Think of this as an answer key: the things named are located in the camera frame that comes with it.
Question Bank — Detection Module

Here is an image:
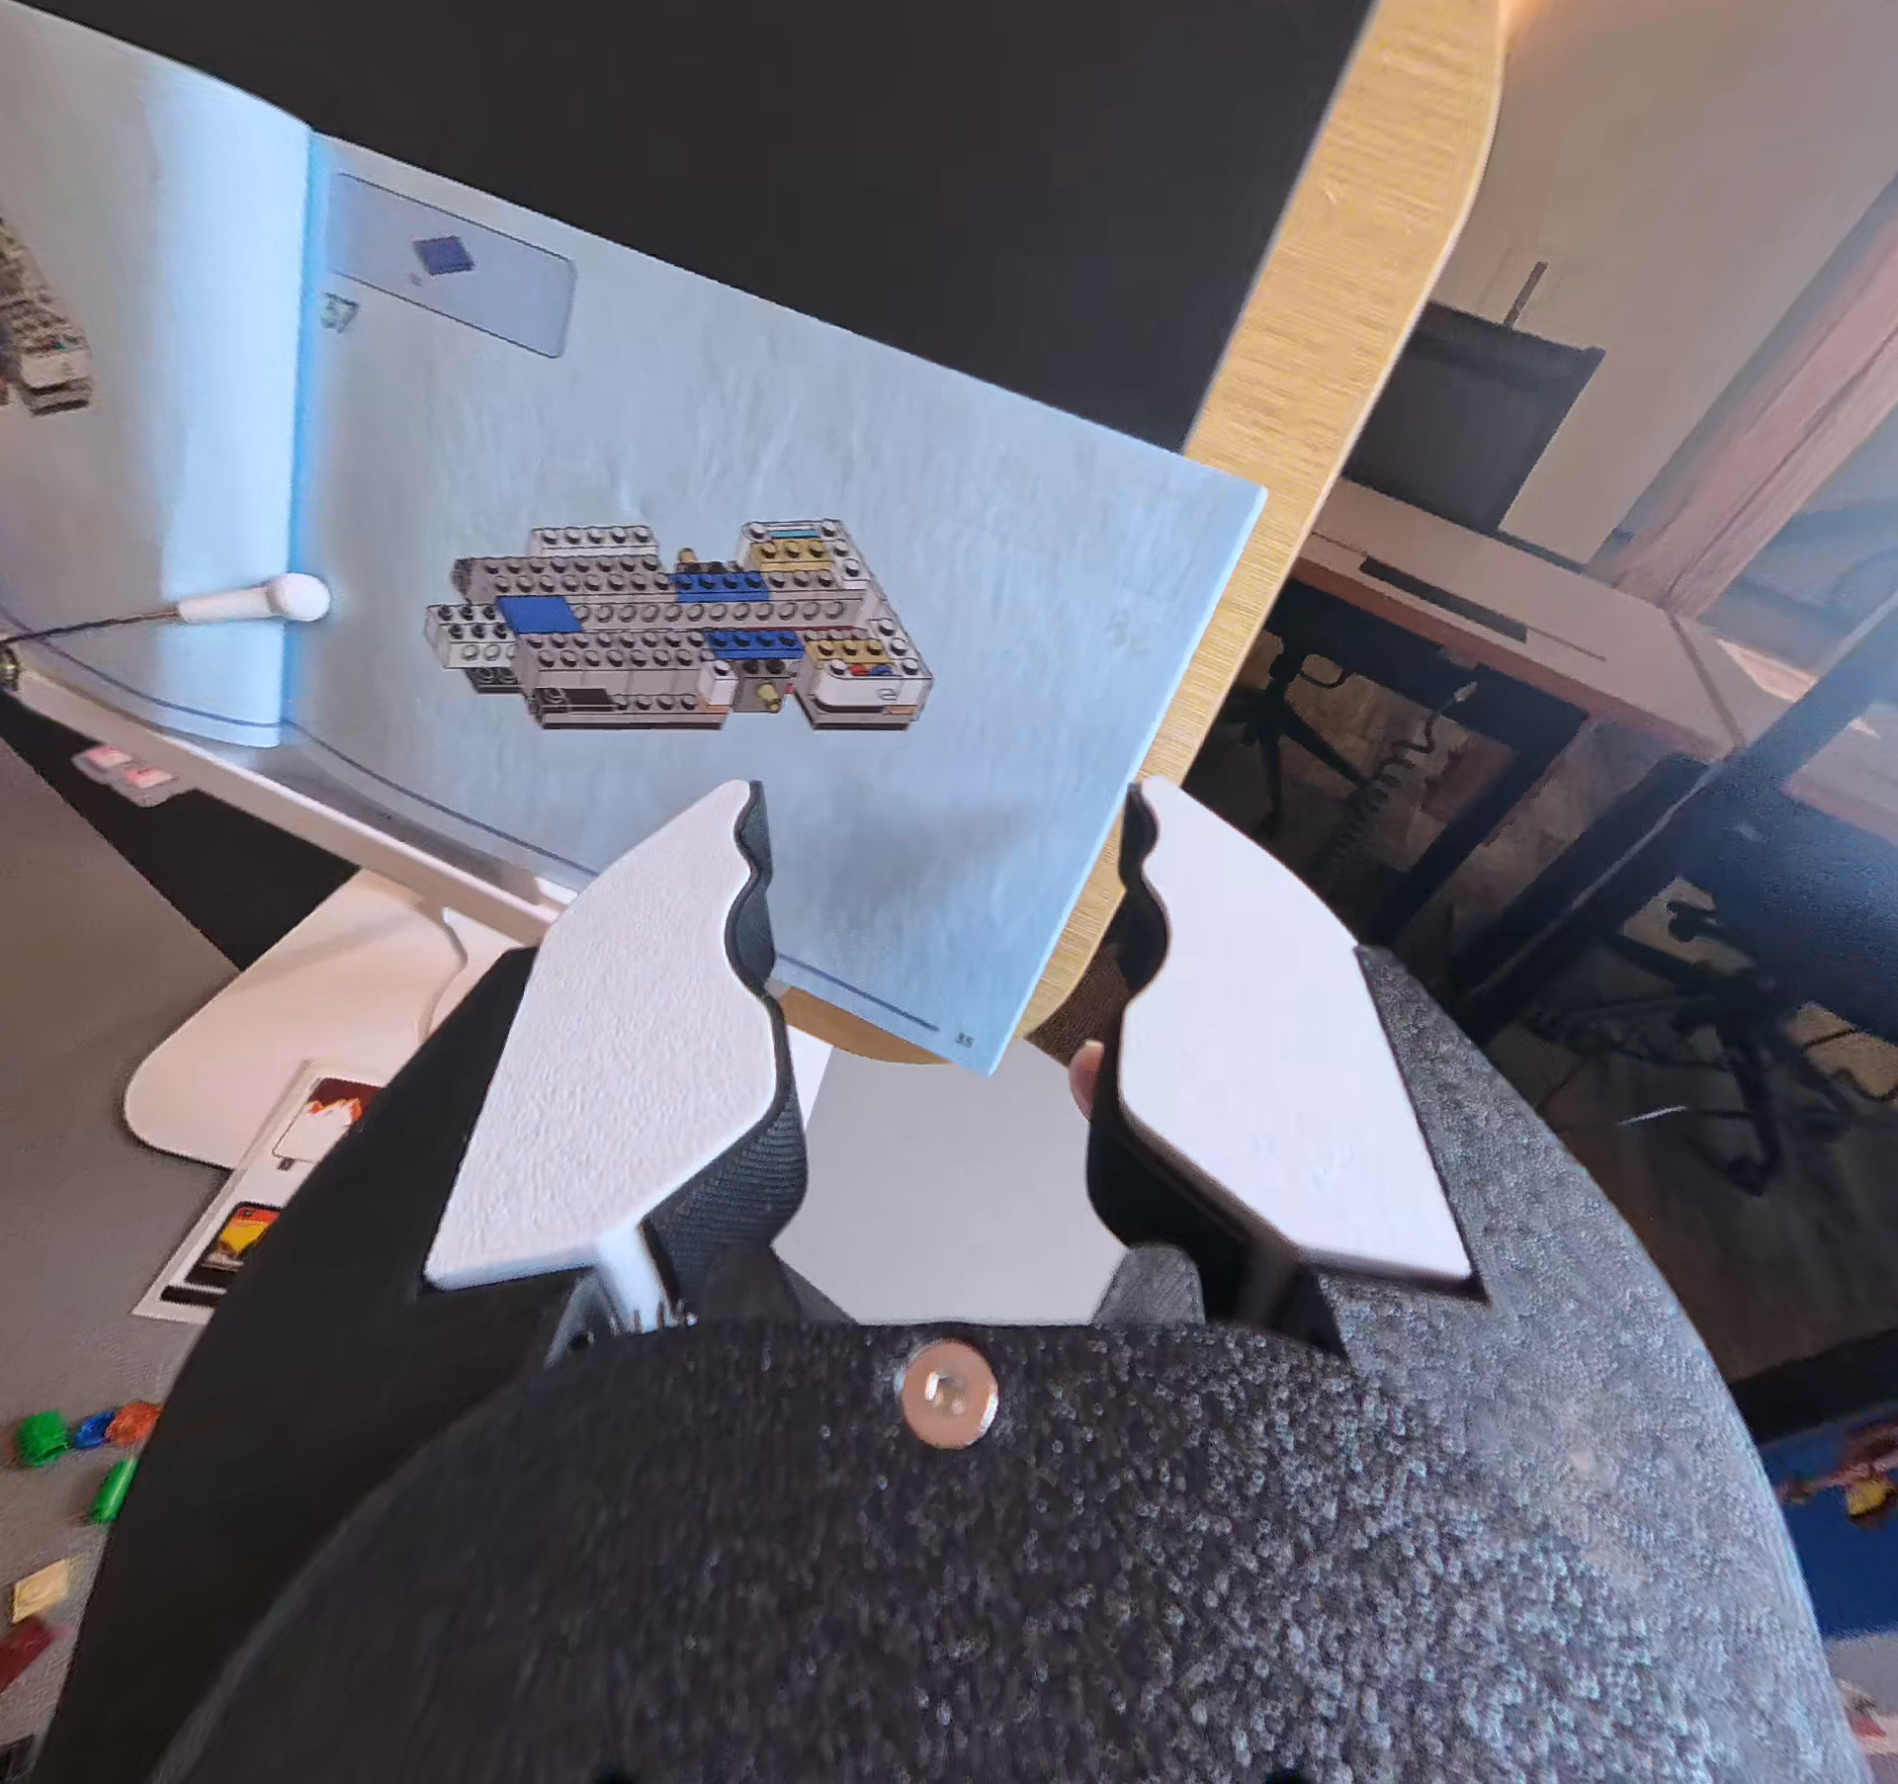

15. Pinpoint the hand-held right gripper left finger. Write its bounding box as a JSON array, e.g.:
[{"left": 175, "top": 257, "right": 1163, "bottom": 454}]
[{"left": 423, "top": 779, "right": 811, "bottom": 1333}]

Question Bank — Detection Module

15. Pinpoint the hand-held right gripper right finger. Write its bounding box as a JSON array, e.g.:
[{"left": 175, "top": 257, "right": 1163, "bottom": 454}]
[{"left": 1085, "top": 779, "right": 1475, "bottom": 1330}]

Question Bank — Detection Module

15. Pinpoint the lego sticker sheet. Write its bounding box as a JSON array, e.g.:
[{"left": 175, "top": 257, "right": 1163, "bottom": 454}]
[{"left": 134, "top": 1065, "right": 386, "bottom": 1323}]

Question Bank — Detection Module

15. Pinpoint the lego instruction booklet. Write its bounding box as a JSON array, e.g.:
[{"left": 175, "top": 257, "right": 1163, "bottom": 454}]
[{"left": 0, "top": 0, "right": 1266, "bottom": 1078}]

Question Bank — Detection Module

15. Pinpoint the pile of small lego pieces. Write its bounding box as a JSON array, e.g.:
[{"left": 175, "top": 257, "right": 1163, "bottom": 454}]
[{"left": 0, "top": 1398, "right": 162, "bottom": 1694}]

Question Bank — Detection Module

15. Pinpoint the white book stand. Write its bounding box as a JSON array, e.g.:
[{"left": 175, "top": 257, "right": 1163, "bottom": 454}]
[{"left": 0, "top": 575, "right": 1107, "bottom": 1319}]

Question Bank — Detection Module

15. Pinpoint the black office chair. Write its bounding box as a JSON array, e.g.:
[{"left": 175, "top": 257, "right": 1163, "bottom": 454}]
[{"left": 1454, "top": 597, "right": 1898, "bottom": 1201}]

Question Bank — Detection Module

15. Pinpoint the pale wooden desk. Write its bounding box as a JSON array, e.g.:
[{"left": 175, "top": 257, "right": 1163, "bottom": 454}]
[{"left": 1289, "top": 479, "right": 1898, "bottom": 836}]

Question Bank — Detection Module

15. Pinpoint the black computer monitor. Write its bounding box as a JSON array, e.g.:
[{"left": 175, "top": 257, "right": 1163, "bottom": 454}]
[{"left": 1341, "top": 302, "right": 1606, "bottom": 547}]

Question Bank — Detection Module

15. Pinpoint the blue printed box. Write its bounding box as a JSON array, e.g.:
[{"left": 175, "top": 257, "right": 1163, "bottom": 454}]
[{"left": 1756, "top": 1398, "right": 1898, "bottom": 1640}]

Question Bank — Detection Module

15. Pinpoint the pink curtain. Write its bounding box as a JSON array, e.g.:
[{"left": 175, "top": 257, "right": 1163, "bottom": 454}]
[{"left": 1615, "top": 206, "right": 1898, "bottom": 618}]

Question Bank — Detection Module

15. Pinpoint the black board with wooden edge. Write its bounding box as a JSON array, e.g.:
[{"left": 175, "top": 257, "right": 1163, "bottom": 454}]
[{"left": 0, "top": 0, "right": 1504, "bottom": 1067}]

